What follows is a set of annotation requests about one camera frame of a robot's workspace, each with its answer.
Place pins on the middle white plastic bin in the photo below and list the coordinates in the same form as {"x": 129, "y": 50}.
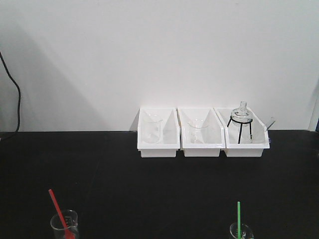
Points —
{"x": 214, "y": 140}

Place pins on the black wire tripod stand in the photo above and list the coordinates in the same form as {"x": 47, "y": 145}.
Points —
{"x": 241, "y": 123}

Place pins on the right front glass beaker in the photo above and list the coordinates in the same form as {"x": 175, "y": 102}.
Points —
{"x": 246, "y": 232}

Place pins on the left front glass beaker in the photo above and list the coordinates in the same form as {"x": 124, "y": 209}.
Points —
{"x": 71, "y": 219}

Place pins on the glass beaker in middle bin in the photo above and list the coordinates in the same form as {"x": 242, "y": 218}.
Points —
{"x": 197, "y": 130}

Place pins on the white plastic bin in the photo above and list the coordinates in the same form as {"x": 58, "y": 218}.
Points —
{"x": 243, "y": 141}
{"x": 170, "y": 134}
{"x": 214, "y": 140}

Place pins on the glass beaker in left bin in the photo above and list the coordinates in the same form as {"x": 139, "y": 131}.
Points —
{"x": 151, "y": 130}

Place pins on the right white plastic bin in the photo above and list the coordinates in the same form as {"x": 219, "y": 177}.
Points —
{"x": 243, "y": 141}

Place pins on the glass beaker in bin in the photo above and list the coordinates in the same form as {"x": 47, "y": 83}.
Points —
{"x": 151, "y": 130}
{"x": 197, "y": 130}

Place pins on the left white plastic bin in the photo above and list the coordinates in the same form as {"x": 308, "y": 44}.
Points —
{"x": 170, "y": 134}

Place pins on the round glass flask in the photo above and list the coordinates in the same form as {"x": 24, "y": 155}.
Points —
{"x": 242, "y": 114}

